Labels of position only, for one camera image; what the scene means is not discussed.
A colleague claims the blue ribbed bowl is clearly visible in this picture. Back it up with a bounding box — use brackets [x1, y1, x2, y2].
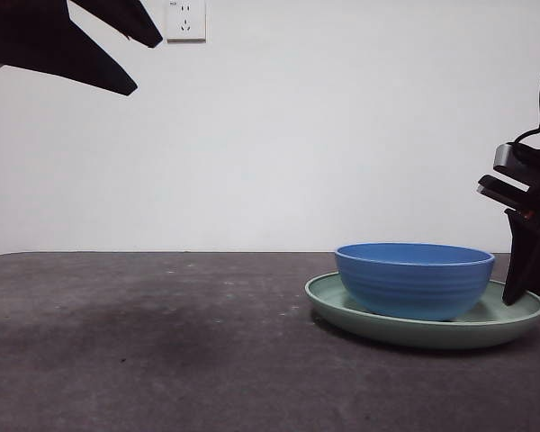
[334, 242, 496, 321]

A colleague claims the green round plate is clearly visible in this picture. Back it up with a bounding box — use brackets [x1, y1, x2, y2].
[304, 271, 540, 351]

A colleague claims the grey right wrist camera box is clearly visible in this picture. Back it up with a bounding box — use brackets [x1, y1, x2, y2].
[491, 141, 518, 173]

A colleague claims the white wall socket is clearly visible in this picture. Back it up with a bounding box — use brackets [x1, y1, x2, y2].
[165, 0, 207, 45]

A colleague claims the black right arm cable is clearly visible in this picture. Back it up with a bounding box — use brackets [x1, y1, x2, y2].
[515, 44, 540, 144]

